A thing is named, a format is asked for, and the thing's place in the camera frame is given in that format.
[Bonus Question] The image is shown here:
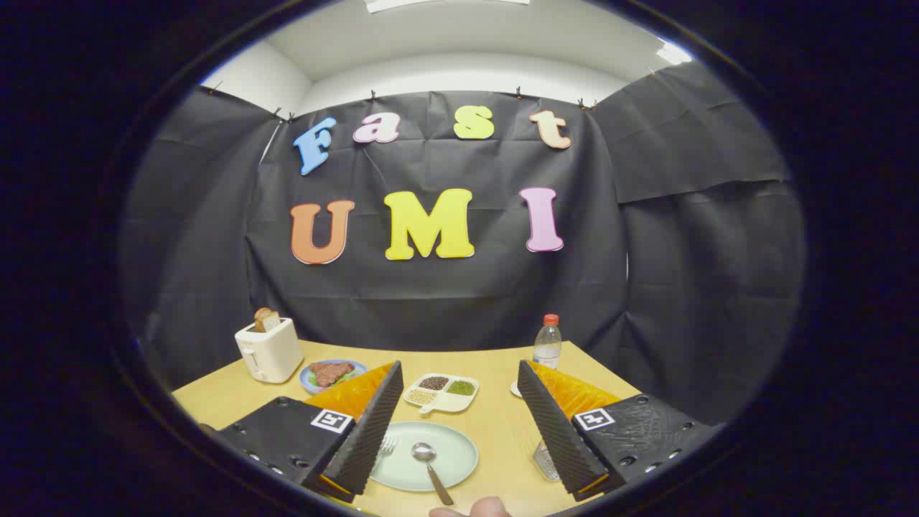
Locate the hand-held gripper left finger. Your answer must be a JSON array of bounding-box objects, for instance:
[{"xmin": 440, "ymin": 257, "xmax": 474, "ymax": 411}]
[{"xmin": 200, "ymin": 360, "xmax": 404, "ymax": 503}]

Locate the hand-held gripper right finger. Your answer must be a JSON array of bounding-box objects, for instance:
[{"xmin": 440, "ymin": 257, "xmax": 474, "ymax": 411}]
[{"xmin": 517, "ymin": 359, "xmax": 722, "ymax": 502}]

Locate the metal spoon wooden handle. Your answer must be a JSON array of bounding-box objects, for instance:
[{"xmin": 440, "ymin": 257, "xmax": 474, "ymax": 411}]
[{"xmin": 411, "ymin": 442, "xmax": 454, "ymax": 506}]

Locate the brown steak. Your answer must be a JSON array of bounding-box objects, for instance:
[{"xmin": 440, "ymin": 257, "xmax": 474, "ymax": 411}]
[{"xmin": 309, "ymin": 361, "xmax": 355, "ymax": 388}]

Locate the clear water bottle red cap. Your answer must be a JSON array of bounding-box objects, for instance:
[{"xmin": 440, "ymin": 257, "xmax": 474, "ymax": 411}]
[{"xmin": 533, "ymin": 314, "xmax": 563, "ymax": 371}]

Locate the light green plate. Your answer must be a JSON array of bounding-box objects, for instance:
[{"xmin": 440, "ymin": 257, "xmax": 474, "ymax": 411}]
[{"xmin": 370, "ymin": 421, "xmax": 479, "ymax": 493}]

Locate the white divided tray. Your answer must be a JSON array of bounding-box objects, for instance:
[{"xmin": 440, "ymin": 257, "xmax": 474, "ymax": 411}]
[{"xmin": 403, "ymin": 373, "xmax": 480, "ymax": 416}]

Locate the small blue plate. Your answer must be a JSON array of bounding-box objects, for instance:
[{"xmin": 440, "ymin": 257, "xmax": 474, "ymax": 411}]
[{"xmin": 299, "ymin": 359, "xmax": 368, "ymax": 396}]

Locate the white toaster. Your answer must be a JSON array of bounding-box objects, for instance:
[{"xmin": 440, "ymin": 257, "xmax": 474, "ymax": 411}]
[{"xmin": 235, "ymin": 317, "xmax": 304, "ymax": 383}]

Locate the black backdrop cloth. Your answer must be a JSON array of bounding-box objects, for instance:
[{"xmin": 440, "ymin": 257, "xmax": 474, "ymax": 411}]
[{"xmin": 122, "ymin": 61, "xmax": 805, "ymax": 424}]

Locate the long ceiling light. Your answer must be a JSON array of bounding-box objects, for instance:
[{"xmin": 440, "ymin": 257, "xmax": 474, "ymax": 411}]
[{"xmin": 365, "ymin": 0, "xmax": 532, "ymax": 14}]

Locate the metal wire basket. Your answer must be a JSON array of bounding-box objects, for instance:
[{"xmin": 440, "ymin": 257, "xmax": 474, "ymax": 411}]
[{"xmin": 533, "ymin": 439, "xmax": 561, "ymax": 480}]

